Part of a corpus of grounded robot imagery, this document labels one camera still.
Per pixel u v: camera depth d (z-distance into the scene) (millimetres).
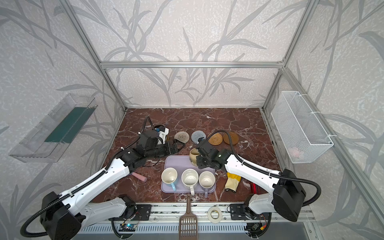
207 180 838
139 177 820
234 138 1040
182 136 1023
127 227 709
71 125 635
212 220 707
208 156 597
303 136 615
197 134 1050
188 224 707
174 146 666
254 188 788
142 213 734
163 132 703
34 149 597
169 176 809
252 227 766
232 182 823
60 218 369
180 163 935
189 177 826
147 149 573
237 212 736
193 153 821
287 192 400
